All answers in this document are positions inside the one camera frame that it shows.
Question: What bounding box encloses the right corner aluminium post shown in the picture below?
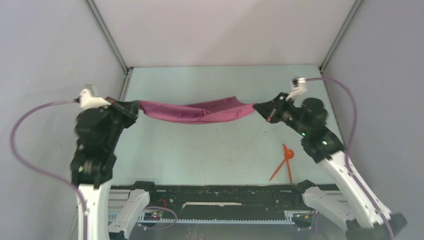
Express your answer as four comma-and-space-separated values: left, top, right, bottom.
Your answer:
319, 0, 365, 75

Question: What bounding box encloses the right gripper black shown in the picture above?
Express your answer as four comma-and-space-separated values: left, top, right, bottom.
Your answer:
252, 92, 310, 137

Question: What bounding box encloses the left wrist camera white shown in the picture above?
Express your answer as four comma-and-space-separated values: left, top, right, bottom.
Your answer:
79, 84, 111, 111

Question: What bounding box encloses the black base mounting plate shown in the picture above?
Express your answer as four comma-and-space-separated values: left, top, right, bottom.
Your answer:
128, 181, 317, 222

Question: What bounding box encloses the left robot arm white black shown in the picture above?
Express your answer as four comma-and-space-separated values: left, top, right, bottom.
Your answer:
70, 97, 158, 240

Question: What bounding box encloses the aluminium frame rail front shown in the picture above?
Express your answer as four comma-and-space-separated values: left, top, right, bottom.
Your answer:
74, 188, 379, 226

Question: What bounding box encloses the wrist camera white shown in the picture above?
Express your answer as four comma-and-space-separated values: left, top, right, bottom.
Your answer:
79, 84, 111, 111
286, 77, 307, 100

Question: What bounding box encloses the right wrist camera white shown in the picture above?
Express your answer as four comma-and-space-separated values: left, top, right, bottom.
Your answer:
286, 77, 307, 100

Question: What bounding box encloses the corner aluminium post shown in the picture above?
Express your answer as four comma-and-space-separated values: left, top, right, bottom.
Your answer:
82, 0, 133, 75
319, 0, 365, 75

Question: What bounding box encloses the orange plastic knife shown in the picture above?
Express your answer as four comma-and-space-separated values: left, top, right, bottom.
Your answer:
269, 144, 289, 181

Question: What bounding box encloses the left corner aluminium post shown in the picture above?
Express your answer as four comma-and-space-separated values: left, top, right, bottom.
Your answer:
82, 0, 133, 75

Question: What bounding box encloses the magenta cloth napkin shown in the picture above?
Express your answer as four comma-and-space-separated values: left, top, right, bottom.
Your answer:
140, 96, 255, 125

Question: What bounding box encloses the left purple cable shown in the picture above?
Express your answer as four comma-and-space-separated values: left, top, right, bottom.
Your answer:
9, 99, 178, 240

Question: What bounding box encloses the orange plastic spoon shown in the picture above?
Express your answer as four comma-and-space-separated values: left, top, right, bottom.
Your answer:
284, 149, 295, 185

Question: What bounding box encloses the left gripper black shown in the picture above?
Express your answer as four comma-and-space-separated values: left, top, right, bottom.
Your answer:
98, 96, 140, 150

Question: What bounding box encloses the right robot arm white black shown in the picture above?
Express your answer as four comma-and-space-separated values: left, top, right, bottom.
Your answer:
253, 92, 407, 240

